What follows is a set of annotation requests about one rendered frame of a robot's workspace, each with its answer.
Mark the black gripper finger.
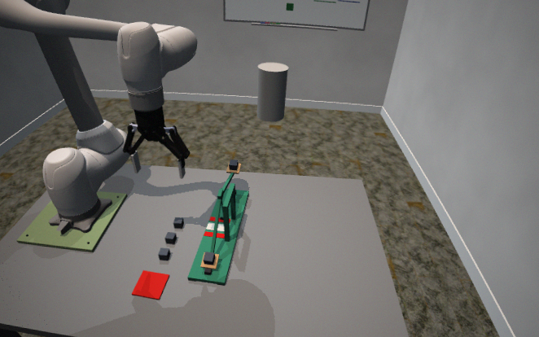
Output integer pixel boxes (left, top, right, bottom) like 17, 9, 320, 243
151, 125, 190, 179
123, 122, 148, 173

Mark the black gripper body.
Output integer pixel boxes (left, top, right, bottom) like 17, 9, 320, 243
134, 107, 166, 142

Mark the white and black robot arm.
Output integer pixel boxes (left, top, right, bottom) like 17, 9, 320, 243
0, 0, 197, 234

